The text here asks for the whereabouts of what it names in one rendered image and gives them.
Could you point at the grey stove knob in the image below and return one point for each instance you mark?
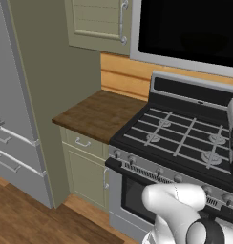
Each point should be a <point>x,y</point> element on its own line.
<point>116,154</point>
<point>208,190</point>
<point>178,178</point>
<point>229,199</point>
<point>132,159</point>
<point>159,171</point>

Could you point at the olive wall cupboard door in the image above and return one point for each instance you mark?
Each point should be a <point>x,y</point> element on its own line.
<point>96,19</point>

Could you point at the grey oven door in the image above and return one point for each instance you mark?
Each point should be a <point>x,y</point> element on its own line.
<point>115,200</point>

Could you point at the grey fridge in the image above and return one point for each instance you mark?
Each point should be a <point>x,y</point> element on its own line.
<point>13,95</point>

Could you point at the olive base cabinet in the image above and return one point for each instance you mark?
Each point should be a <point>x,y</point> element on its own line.
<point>66,165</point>

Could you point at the olive base cupboard door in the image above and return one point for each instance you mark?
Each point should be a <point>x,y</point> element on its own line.
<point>86,178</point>

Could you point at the grey and black stove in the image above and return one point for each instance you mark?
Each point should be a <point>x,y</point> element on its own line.
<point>185,133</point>

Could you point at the grey and black range hood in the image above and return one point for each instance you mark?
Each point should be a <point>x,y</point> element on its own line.
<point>185,28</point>

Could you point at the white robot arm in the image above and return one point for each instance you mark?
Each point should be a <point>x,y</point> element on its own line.
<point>175,206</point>

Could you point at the olive drawer front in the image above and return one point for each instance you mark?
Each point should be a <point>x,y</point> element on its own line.
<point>96,146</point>

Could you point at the olive tall side panel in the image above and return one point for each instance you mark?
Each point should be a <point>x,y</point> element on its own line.
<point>61,70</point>

